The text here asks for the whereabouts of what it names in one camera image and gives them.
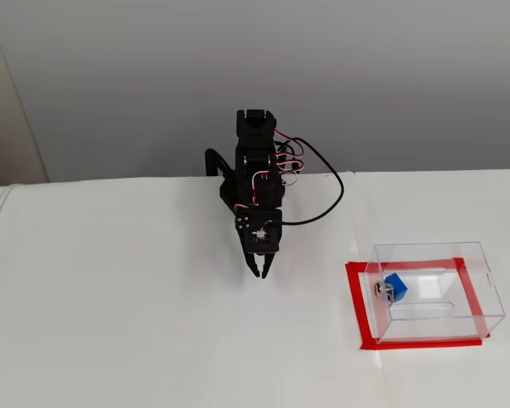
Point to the silver cam lock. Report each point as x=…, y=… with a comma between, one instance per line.
x=380, y=292

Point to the blue lego brick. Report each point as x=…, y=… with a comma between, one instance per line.
x=397, y=287

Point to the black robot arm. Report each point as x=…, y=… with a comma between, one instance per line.
x=255, y=149

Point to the black table clamp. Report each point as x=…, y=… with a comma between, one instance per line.
x=214, y=159

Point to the red tape frame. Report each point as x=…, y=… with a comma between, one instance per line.
x=355, y=306

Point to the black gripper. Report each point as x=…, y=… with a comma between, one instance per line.
x=241, y=225

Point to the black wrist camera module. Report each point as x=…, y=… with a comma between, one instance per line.
x=262, y=244

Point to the transparent plastic box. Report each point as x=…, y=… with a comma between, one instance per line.
x=442, y=297

